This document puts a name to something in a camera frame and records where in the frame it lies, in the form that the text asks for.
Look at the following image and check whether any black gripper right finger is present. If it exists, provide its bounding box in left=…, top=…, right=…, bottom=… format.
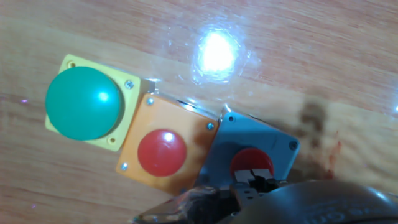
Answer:
left=251, top=168, right=289, bottom=191

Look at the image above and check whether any glossy wooden board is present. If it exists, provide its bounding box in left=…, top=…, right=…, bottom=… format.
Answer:
left=0, top=0, right=398, bottom=224

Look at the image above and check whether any green button on yellow box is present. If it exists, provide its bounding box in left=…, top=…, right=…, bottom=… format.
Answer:
left=44, top=54, right=156, bottom=152

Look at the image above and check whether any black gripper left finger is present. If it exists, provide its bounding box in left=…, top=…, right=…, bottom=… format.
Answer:
left=130, top=169, right=254, bottom=224

